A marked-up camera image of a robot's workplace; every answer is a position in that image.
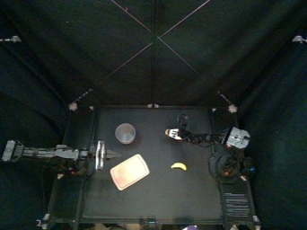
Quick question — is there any yellow curved chip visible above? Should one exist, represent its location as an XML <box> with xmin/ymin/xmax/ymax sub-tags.
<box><xmin>171</xmin><ymin>162</ymin><xmax>188</xmax><ymax>172</ymax></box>

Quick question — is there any silver table clamp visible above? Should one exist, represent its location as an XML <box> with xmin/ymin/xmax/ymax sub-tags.
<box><xmin>34</xmin><ymin>213</ymin><xmax>52</xmax><ymax>230</ymax></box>

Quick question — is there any translucent grey plastic cup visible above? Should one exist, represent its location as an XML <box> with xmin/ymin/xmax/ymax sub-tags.
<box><xmin>113</xmin><ymin>122</ymin><xmax>137</xmax><ymax>146</ymax></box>

